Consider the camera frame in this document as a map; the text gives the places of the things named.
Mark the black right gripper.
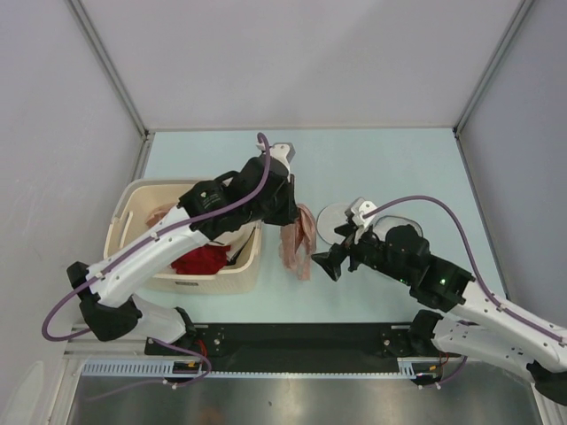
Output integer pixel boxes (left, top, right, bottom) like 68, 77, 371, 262
310, 220, 411, 284

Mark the pink bra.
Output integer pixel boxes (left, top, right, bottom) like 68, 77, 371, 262
279, 204, 317, 282

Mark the white mesh laundry bag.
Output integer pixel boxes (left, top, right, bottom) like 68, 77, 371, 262
316, 203, 423, 245

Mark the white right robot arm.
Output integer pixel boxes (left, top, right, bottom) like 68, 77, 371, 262
312, 223, 566, 405

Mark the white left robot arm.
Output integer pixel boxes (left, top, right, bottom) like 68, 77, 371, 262
67, 153, 298, 354

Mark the cream perforated laundry basket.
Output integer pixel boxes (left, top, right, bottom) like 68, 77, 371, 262
103, 179, 262, 295

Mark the white garment in basket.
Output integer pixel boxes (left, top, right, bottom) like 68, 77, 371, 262
208, 226, 253, 263

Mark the red garment in basket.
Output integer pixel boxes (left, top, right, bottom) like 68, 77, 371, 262
170, 245, 230, 275

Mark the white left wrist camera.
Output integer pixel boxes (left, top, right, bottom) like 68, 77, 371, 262
256, 143, 295, 170

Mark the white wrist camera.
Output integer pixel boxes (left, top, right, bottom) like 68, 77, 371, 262
256, 143, 295, 170
345, 197, 377, 230

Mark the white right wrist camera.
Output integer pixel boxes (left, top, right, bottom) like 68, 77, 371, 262
345, 197, 377, 230

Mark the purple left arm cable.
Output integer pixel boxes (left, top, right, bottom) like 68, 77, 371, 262
42, 131, 272, 390

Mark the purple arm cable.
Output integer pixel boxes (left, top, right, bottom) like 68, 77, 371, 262
42, 131, 272, 390
361, 195, 567, 390

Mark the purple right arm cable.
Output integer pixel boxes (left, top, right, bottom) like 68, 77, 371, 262
361, 195, 567, 390

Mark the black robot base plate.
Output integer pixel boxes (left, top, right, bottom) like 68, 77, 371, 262
144, 321, 462, 375

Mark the aluminium frame rail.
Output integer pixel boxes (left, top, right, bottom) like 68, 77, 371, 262
63, 322, 154, 359

